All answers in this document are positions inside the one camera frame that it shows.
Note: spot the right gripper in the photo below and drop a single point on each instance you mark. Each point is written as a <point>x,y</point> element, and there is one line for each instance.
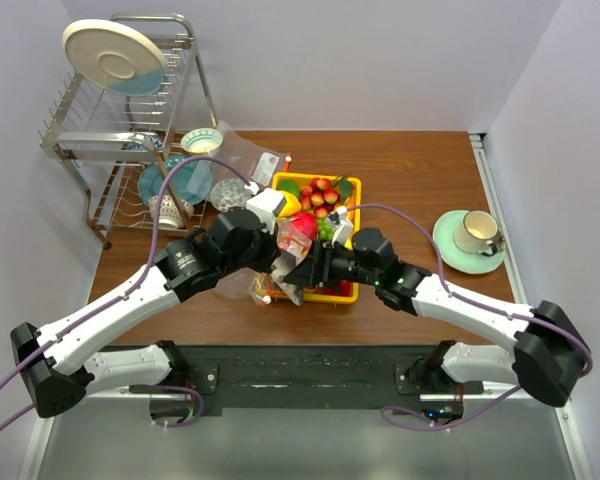
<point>318,271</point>

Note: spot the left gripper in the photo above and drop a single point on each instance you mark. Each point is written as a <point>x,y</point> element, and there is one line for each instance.
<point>272,248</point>

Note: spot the grey toy fish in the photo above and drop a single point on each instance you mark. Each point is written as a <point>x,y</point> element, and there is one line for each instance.
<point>280,268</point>

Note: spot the orange zip top bag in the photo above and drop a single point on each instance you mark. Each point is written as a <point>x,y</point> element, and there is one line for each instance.
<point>260,286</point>

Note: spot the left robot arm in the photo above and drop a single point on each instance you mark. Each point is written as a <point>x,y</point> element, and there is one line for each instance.
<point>65,361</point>

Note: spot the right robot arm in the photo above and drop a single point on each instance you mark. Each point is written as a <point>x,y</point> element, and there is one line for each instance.
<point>535,348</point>

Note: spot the clear bag with label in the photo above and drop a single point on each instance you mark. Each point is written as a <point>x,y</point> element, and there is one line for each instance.
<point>259,164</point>

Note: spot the red bell pepper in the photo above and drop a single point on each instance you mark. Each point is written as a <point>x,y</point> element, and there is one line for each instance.
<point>344,288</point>

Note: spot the green grapes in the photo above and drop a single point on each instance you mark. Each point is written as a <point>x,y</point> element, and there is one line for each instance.
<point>325,230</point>

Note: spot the red dragon fruit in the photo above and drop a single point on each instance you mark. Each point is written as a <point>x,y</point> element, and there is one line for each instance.
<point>306,224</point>

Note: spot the yellow bell pepper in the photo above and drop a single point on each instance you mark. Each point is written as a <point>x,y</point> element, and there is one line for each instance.
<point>288,206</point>

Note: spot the floral grey bowl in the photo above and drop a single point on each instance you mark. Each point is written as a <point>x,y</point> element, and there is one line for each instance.
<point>229,193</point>

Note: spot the yellow plastic tray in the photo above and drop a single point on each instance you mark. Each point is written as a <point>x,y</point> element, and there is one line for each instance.
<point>351,190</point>

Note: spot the teal scalloped plate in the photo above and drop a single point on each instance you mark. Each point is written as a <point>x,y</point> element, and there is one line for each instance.
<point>192,182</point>

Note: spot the teal striped small bowl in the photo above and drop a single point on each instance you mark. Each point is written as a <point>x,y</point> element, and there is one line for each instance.
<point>201,141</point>

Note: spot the metal dish rack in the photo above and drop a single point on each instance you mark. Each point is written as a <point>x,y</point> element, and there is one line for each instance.
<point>105,140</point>

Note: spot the green saucer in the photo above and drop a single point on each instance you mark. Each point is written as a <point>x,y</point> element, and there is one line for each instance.
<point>443,234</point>

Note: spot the cream mug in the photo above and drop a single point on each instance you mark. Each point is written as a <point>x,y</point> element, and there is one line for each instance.
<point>479,233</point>

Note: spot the beige and teal plate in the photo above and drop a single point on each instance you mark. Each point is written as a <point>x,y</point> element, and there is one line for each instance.
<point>114,57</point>

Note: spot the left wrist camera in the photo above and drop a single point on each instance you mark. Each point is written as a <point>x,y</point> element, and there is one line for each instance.
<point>266,205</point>

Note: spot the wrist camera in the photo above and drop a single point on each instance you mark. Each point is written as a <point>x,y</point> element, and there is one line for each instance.
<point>266,205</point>
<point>341,225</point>

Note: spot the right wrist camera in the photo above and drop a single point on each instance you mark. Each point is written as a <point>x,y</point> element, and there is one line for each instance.
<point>341,225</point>

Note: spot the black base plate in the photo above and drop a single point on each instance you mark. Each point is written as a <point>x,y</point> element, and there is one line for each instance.
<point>309,377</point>

